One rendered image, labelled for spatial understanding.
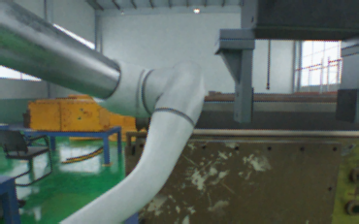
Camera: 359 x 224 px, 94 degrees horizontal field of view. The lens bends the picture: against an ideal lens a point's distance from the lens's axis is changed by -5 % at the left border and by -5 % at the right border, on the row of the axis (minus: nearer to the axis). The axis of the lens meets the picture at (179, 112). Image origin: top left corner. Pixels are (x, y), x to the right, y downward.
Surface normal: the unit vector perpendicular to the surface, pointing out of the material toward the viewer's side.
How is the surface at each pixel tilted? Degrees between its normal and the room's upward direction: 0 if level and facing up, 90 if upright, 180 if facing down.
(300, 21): 90
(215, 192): 90
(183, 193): 90
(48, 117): 90
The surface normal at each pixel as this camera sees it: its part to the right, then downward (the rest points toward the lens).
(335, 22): 0.00, 0.10
